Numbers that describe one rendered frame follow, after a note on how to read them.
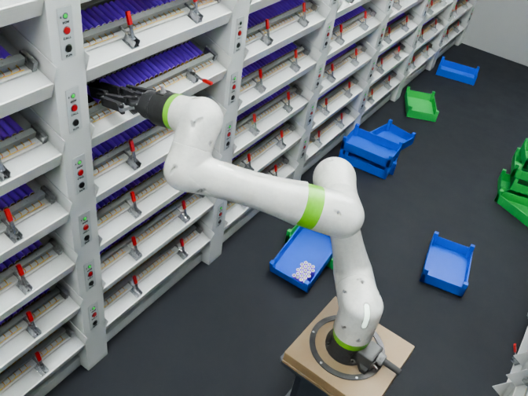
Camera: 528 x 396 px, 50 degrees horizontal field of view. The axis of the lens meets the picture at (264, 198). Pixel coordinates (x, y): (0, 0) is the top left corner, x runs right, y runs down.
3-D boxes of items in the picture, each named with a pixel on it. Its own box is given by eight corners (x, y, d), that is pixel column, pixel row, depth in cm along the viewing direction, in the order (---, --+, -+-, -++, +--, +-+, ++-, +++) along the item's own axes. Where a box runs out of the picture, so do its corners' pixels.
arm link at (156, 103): (165, 137, 142) (188, 124, 148) (159, 94, 136) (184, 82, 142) (148, 132, 145) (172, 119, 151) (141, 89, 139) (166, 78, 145)
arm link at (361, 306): (366, 314, 191) (380, 276, 179) (373, 353, 179) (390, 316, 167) (328, 311, 189) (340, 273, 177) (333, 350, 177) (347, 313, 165)
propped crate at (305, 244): (307, 293, 247) (307, 284, 241) (269, 270, 255) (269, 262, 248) (342, 243, 261) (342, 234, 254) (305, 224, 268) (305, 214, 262)
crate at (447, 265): (462, 297, 258) (468, 285, 253) (419, 280, 262) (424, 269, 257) (469, 256, 280) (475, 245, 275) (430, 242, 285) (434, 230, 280)
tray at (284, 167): (291, 174, 294) (303, 158, 284) (221, 233, 252) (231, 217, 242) (263, 148, 297) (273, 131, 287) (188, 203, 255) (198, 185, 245)
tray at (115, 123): (222, 78, 195) (232, 58, 188) (88, 150, 154) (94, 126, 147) (181, 42, 198) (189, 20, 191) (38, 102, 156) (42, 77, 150)
